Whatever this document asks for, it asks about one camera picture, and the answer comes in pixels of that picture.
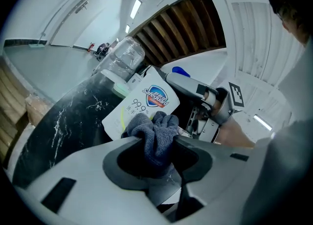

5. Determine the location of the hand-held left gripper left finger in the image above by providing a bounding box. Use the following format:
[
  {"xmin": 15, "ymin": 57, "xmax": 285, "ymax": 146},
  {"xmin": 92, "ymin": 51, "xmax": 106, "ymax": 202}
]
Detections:
[{"xmin": 13, "ymin": 136, "xmax": 183, "ymax": 225}]

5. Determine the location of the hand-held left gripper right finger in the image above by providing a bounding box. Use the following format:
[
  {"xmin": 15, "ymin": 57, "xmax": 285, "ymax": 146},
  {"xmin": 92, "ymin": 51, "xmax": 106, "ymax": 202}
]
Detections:
[{"xmin": 171, "ymin": 135, "xmax": 260, "ymax": 223}]

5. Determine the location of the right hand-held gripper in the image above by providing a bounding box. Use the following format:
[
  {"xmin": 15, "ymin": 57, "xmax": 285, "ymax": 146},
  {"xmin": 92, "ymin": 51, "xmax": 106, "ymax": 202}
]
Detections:
[{"xmin": 165, "ymin": 71, "xmax": 246, "ymax": 144}]

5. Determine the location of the white soap dispenser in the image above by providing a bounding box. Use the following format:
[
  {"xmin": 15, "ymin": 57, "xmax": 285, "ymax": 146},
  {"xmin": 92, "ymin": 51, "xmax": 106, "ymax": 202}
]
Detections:
[{"xmin": 101, "ymin": 66, "xmax": 181, "ymax": 141}]

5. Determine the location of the gray cloth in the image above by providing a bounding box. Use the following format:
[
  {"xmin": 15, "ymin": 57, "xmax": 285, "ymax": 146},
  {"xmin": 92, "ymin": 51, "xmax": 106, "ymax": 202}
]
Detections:
[{"xmin": 121, "ymin": 111, "xmax": 179, "ymax": 179}]

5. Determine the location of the person's right forearm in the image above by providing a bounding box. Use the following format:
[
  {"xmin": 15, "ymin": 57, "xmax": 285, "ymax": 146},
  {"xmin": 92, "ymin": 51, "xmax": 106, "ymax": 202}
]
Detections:
[{"xmin": 214, "ymin": 117, "xmax": 255, "ymax": 149}]

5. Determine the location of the pale green soap dish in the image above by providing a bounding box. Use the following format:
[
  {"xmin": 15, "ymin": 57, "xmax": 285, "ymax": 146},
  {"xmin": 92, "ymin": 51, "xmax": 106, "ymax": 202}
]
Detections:
[{"xmin": 112, "ymin": 82, "xmax": 131, "ymax": 99}]

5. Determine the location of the person's right hand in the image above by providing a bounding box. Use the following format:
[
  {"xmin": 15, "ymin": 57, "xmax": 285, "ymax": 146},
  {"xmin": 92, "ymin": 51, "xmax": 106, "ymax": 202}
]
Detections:
[{"xmin": 195, "ymin": 91, "xmax": 228, "ymax": 122}]

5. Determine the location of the blue plastic object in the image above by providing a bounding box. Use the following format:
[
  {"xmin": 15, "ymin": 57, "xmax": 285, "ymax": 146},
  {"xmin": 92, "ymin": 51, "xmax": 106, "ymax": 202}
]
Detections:
[{"xmin": 172, "ymin": 66, "xmax": 191, "ymax": 78}]

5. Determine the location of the person's gray shirt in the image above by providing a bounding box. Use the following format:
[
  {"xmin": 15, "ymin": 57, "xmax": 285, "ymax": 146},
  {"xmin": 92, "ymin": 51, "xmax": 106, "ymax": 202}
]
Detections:
[{"xmin": 241, "ymin": 40, "xmax": 313, "ymax": 225}]

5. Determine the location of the wooden slatted panel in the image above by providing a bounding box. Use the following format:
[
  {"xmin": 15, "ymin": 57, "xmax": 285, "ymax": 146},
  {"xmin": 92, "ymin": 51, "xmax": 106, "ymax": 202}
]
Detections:
[{"xmin": 127, "ymin": 0, "xmax": 227, "ymax": 68}]

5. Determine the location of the rectangular ceiling light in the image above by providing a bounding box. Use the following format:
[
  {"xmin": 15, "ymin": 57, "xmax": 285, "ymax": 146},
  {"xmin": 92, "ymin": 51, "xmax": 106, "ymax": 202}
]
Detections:
[{"xmin": 252, "ymin": 114, "xmax": 273, "ymax": 132}]

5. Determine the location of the clear plastic water bottle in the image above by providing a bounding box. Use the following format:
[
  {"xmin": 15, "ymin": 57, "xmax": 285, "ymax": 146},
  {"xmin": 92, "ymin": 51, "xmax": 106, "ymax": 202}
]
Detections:
[{"xmin": 94, "ymin": 36, "xmax": 146, "ymax": 82}]

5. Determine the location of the white bottle stand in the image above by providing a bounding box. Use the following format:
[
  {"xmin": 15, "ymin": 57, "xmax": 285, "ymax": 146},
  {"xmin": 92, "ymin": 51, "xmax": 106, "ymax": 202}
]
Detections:
[{"xmin": 100, "ymin": 68, "xmax": 128, "ymax": 85}]

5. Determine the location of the dark wheeled cart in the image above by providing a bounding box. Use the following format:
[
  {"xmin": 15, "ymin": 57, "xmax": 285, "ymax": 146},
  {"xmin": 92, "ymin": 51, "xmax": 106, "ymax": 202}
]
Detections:
[{"xmin": 94, "ymin": 42, "xmax": 111, "ymax": 61}]

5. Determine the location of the long ceiling light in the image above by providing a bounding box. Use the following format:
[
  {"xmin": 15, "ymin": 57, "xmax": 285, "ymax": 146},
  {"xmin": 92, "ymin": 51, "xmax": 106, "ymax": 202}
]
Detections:
[{"xmin": 130, "ymin": 0, "xmax": 143, "ymax": 20}]

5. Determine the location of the wooden slatted crate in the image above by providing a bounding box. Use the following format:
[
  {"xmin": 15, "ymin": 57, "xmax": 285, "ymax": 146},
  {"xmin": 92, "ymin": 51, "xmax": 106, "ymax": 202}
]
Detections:
[{"xmin": 0, "ymin": 57, "xmax": 30, "ymax": 163}]

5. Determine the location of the person's face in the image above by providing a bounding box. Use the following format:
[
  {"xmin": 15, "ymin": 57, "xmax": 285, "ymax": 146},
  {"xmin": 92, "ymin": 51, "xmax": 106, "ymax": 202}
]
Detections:
[{"xmin": 276, "ymin": 3, "xmax": 311, "ymax": 47}]

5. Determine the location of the green flat mop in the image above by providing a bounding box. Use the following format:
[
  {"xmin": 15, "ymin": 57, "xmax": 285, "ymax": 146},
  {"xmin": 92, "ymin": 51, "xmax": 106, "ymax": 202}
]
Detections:
[{"xmin": 28, "ymin": 11, "xmax": 74, "ymax": 49}]

